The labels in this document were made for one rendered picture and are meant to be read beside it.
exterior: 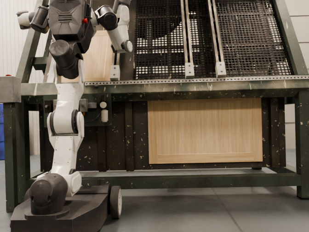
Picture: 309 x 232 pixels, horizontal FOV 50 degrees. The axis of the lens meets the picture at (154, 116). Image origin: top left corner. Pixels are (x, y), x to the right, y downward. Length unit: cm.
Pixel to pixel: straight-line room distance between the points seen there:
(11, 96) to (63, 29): 63
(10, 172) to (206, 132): 147
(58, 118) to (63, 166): 27
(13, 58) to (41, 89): 376
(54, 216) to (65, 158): 40
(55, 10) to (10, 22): 431
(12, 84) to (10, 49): 396
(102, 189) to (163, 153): 74
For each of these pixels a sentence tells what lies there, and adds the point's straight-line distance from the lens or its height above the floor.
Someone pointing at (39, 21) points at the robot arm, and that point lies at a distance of 236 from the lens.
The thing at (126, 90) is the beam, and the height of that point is 82.
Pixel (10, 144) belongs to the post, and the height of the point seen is 47.
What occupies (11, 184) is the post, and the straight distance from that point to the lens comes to 251.
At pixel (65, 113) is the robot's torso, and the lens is 197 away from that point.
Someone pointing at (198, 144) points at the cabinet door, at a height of 40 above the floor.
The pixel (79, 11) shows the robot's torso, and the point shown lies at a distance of 214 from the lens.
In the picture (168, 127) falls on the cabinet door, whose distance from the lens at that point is 264.
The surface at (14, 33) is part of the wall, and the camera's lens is 640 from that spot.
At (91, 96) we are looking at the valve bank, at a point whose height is 79.
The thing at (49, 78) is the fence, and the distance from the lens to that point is 265.
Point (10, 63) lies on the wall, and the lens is 633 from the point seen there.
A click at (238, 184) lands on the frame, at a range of 253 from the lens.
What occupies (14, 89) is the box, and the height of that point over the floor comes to 84.
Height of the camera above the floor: 65
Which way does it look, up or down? level
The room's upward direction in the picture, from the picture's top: 1 degrees counter-clockwise
